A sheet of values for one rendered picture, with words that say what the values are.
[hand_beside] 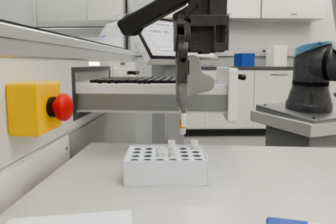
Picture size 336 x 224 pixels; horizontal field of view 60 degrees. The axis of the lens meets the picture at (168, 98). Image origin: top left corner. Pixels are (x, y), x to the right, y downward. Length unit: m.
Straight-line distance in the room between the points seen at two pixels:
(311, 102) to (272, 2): 3.36
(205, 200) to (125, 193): 0.11
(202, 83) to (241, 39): 4.09
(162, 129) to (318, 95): 0.91
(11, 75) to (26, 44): 0.07
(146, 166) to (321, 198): 0.24
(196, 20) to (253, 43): 4.15
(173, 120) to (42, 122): 1.31
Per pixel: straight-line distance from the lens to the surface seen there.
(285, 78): 3.98
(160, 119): 1.68
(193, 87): 0.46
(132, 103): 0.62
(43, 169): 0.54
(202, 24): 0.45
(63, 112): 0.43
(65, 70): 0.60
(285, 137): 1.09
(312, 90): 1.07
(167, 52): 1.53
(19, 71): 0.47
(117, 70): 0.93
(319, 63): 1.05
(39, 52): 0.52
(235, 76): 0.59
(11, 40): 0.46
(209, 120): 3.77
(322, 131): 0.99
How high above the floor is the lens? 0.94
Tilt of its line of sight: 7 degrees down
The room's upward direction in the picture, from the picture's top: straight up
